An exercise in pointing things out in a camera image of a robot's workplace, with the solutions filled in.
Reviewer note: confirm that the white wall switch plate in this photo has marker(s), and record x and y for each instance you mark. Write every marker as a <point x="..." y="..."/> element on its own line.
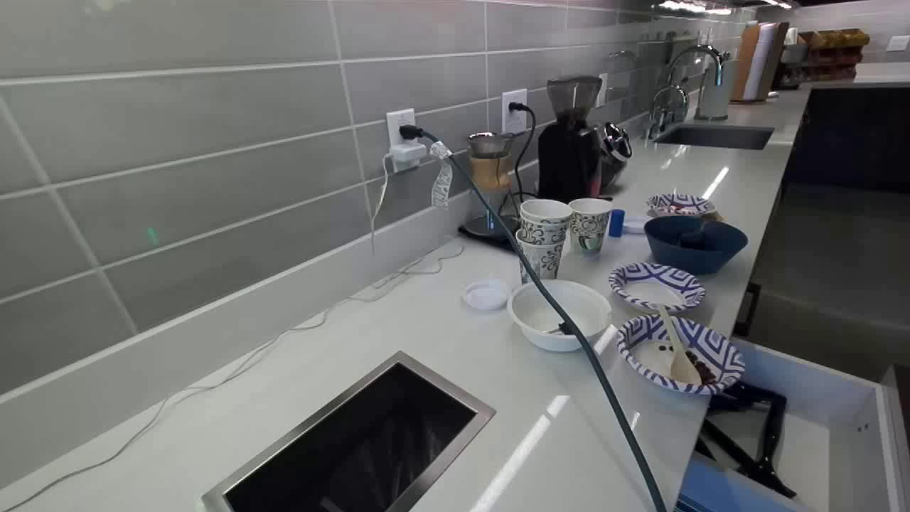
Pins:
<point x="899" y="43"/>

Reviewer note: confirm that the glass jar with lid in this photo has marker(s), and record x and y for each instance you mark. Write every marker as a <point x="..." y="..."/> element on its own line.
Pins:
<point x="487" y="175"/>

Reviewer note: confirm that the black kitchen tongs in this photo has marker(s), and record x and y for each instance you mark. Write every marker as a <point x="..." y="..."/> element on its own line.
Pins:
<point x="768" y="428"/>

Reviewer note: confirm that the blue item in drawer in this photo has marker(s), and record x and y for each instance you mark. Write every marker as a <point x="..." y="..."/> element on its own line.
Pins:
<point x="721" y="491"/>

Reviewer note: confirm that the white bowl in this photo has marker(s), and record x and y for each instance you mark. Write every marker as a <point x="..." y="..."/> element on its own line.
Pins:
<point x="541" y="328"/>

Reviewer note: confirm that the kitchen sink basin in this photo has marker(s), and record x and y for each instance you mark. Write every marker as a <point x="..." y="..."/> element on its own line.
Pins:
<point x="714" y="138"/>

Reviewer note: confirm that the grey metal pitcher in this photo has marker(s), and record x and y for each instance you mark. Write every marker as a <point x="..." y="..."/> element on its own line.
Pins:
<point x="714" y="89"/>

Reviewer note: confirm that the white mug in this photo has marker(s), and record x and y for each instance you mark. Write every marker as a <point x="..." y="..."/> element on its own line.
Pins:
<point x="548" y="217"/>

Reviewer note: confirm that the white wall outlet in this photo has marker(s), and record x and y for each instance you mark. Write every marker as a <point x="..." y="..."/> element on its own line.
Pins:
<point x="393" y="117"/>
<point x="507" y="98"/>

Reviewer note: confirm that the blue patterned paper bowl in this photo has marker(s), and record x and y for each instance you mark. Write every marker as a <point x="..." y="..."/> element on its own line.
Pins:
<point x="682" y="203"/>
<point x="721" y="354"/>
<point x="655" y="286"/>

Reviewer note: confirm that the white charger adapter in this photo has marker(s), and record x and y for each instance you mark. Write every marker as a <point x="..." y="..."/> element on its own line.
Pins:
<point x="404" y="158"/>

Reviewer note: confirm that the patterned paper cup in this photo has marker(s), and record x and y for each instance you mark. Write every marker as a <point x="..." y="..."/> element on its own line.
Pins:
<point x="589" y="229"/>
<point x="541" y="257"/>

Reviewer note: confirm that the under-cabinet light strip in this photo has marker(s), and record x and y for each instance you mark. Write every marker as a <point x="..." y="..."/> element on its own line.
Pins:
<point x="693" y="6"/>

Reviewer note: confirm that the pale wooden spoon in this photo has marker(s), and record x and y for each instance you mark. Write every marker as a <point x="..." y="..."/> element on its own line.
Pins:
<point x="682" y="358"/>

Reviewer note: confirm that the shelf rack with snacks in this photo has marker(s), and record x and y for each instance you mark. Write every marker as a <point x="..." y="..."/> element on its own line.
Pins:
<point x="834" y="53"/>

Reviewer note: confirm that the chrome kitchen faucet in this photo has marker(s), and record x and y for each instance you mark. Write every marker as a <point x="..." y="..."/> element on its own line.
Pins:
<point x="679" y="80"/>

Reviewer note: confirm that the small bottle with blue cap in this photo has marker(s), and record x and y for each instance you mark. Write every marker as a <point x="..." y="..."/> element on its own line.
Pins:
<point x="619" y="223"/>

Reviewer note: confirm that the dark blue bowl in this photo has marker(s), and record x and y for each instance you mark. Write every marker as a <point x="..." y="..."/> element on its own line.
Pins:
<point x="693" y="257"/>

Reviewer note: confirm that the black power plug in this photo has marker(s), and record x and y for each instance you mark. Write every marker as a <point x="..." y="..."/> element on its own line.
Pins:
<point x="410" y="131"/>

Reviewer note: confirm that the steel-framed counter waste opening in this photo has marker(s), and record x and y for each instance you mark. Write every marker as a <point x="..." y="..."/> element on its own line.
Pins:
<point x="366" y="444"/>

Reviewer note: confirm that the white open drawer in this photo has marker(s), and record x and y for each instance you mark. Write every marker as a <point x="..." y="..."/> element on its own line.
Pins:
<point x="839" y="428"/>

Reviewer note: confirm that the black coffee grinder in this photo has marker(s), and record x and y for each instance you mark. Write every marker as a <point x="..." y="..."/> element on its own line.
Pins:
<point x="569" y="152"/>

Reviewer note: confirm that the white plastic lid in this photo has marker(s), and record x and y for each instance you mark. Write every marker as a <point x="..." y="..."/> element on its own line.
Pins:
<point x="485" y="293"/>

